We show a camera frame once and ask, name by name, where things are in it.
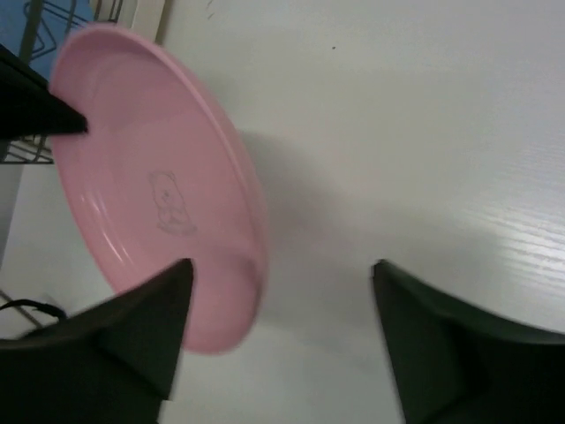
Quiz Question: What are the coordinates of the blue plate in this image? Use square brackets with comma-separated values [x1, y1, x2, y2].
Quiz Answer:
[0, 0, 111, 80]

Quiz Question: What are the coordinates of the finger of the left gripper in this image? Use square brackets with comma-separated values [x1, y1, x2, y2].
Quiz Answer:
[1, 47, 87, 141]

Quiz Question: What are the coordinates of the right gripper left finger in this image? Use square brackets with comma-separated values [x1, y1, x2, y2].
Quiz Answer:
[1, 259, 194, 424]

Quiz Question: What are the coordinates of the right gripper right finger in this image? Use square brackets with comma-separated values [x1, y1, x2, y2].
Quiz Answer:
[373, 261, 564, 423]

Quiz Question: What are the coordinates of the pink plate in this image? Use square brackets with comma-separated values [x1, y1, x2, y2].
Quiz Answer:
[49, 23, 269, 354]

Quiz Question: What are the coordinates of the grey wire dish rack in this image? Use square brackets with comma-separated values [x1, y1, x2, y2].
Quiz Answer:
[0, 0, 124, 167]

